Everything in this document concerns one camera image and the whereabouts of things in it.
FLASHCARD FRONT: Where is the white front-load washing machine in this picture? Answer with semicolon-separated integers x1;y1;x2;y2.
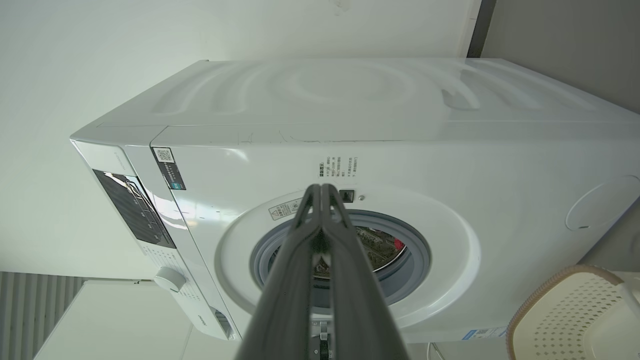
70;57;640;346

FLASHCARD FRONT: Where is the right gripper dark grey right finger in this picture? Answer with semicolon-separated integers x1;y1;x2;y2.
321;184;412;360

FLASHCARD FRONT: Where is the white cabinet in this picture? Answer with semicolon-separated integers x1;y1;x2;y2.
34;280;242;360

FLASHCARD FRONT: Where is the blue energy label sticker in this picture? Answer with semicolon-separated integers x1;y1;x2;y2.
462;327;507;341

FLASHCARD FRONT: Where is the grey ribbed panel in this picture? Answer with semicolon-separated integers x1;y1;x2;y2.
0;271;84;360

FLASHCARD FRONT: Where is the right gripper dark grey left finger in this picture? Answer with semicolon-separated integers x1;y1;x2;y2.
235;184;323;360

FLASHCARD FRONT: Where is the grey warning sticker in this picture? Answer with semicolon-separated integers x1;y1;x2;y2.
268;198;304;221

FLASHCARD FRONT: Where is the beige perforated laundry basket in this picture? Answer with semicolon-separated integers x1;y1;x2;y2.
506;265;640;360

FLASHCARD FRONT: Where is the white plastic appliance dial knob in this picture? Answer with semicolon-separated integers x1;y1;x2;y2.
153;266;187;293

